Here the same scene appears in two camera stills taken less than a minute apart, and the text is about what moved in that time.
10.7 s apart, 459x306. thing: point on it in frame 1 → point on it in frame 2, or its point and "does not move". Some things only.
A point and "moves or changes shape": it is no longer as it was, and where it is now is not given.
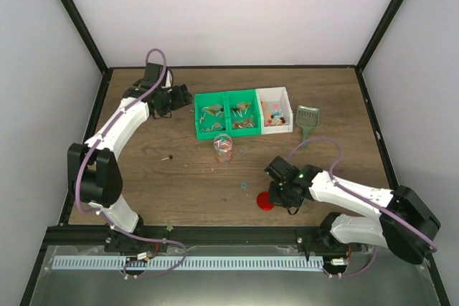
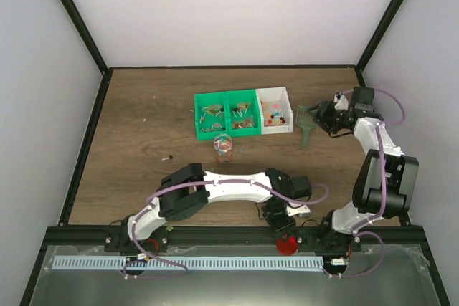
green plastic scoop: x=308 y=117 does not move
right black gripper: x=274 y=198 → x=323 y=114
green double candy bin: x=233 y=112 does not move
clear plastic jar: x=223 y=147 does not move
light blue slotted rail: x=188 y=262 does not move
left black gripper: x=183 y=98 → x=279 y=225
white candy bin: x=275 y=110 does not move
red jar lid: x=262 y=201 moves or changes shape
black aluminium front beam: x=287 y=236 does not move
